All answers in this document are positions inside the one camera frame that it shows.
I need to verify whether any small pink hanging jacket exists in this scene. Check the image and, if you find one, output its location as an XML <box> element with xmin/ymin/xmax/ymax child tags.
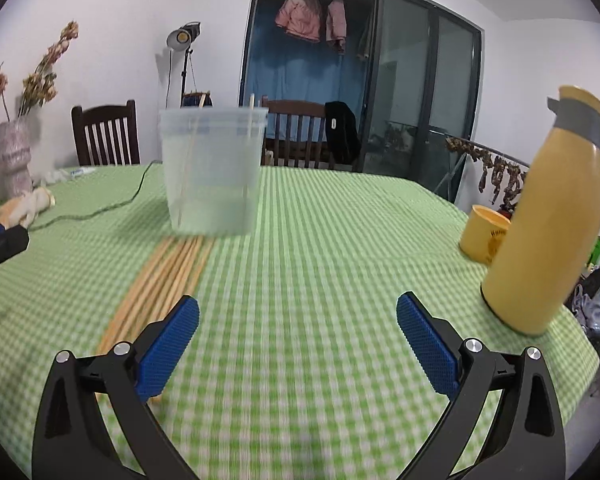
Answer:
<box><xmin>326</xmin><ymin>0</ymin><xmax>348</xmax><ymax>55</ymax></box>

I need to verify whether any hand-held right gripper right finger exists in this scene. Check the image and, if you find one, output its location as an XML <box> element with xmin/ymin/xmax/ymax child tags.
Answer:
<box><xmin>396</xmin><ymin>291</ymin><xmax>567</xmax><ymax>480</ymax></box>

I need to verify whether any clear plastic container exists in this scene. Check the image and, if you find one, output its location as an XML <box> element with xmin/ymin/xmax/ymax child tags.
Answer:
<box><xmin>158</xmin><ymin>106</ymin><xmax>270</xmax><ymax>235</ymax></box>

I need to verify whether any studio light on stand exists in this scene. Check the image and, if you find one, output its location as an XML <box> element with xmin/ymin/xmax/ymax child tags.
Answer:
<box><xmin>166</xmin><ymin>21</ymin><xmax>203</xmax><ymax>108</ymax></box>

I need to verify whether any blue curtain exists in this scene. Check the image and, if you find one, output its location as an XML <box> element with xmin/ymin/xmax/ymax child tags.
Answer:
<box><xmin>240</xmin><ymin>7</ymin><xmax>368</xmax><ymax>111</ymax></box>

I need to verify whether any black cable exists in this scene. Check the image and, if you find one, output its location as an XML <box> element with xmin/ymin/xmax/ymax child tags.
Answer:
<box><xmin>27</xmin><ymin>161</ymin><xmax>158</xmax><ymax>231</ymax></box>

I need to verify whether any large pink hanging jacket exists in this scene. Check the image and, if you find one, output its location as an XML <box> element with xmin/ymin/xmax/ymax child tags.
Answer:
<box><xmin>274</xmin><ymin>0</ymin><xmax>323</xmax><ymax>43</ymax></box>

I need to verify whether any metal drying rack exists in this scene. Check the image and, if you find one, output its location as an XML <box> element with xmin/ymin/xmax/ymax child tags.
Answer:
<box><xmin>445</xmin><ymin>135</ymin><xmax>531</xmax><ymax>168</ymax></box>

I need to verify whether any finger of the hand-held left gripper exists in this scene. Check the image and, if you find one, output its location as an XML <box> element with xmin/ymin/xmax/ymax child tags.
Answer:
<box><xmin>0</xmin><ymin>224</ymin><xmax>31</xmax><ymax>279</ymax></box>

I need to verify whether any bunch of wooden chopsticks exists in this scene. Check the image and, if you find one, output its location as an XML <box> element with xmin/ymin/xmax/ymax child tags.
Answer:
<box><xmin>94</xmin><ymin>234</ymin><xmax>216</xmax><ymax>406</ymax></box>

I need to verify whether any pile of clothes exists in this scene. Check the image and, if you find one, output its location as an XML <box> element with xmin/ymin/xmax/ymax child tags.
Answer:
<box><xmin>570</xmin><ymin>265</ymin><xmax>600</xmax><ymax>336</ymax></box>

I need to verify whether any beige plush toy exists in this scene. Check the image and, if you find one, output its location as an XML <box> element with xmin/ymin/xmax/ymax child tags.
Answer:
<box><xmin>0</xmin><ymin>186</ymin><xmax>57</xmax><ymax>228</ymax></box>

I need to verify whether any dark wooden slatted chair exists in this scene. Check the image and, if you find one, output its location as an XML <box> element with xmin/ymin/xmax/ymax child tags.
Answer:
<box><xmin>71</xmin><ymin>99</ymin><xmax>142</xmax><ymax>167</ymax></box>
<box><xmin>261</xmin><ymin>95</ymin><xmax>353</xmax><ymax>171</ymax></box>

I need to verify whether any lying yellow paper cup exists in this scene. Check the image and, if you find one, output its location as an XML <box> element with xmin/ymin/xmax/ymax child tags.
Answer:
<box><xmin>480</xmin><ymin>85</ymin><xmax>600</xmax><ymax>337</ymax></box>

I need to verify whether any black bag on chair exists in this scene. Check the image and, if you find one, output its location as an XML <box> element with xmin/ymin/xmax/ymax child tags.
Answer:
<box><xmin>324</xmin><ymin>101</ymin><xmax>361</xmax><ymax>165</ymax></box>

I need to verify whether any sliding glass door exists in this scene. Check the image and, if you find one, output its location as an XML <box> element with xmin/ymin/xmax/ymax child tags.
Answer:
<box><xmin>360</xmin><ymin>0</ymin><xmax>483</xmax><ymax>196</ymax></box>

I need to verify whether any green checkered tablecloth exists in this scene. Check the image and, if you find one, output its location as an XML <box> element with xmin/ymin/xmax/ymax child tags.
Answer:
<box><xmin>0</xmin><ymin>164</ymin><xmax>600</xmax><ymax>480</ymax></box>

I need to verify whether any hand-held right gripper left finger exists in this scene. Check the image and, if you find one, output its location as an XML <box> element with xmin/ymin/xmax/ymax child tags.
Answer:
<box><xmin>31</xmin><ymin>295</ymin><xmax>201</xmax><ymax>480</ymax></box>

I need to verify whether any dried flower bouquet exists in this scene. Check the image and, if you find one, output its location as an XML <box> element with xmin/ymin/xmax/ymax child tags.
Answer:
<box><xmin>0</xmin><ymin>21</ymin><xmax>80</xmax><ymax>133</ymax></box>

